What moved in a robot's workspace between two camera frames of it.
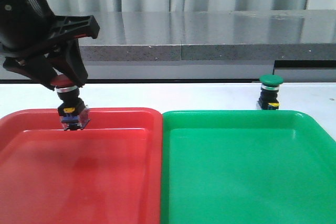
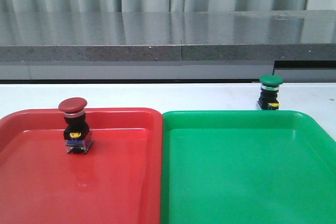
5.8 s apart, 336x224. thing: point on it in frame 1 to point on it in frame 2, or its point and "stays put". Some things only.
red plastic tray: (109, 172) stays put
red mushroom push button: (73, 112) to (77, 136)
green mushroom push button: (268, 98) stays put
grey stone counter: (207, 45) stays put
